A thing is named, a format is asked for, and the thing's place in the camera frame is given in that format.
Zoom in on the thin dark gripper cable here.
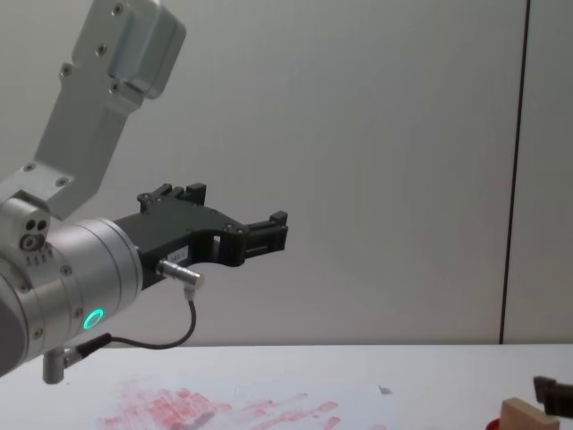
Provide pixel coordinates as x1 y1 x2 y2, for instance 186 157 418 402
41 259 207 386

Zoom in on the white paper with red marks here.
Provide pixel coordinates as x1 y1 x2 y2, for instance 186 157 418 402
95 379 398 430

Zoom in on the white table cloth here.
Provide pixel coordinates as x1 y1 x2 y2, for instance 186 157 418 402
0 343 573 430

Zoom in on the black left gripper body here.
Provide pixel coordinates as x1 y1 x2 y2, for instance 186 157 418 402
113 202 246 292

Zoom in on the pale wooden block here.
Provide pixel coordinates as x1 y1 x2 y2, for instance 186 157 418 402
500 397 561 430

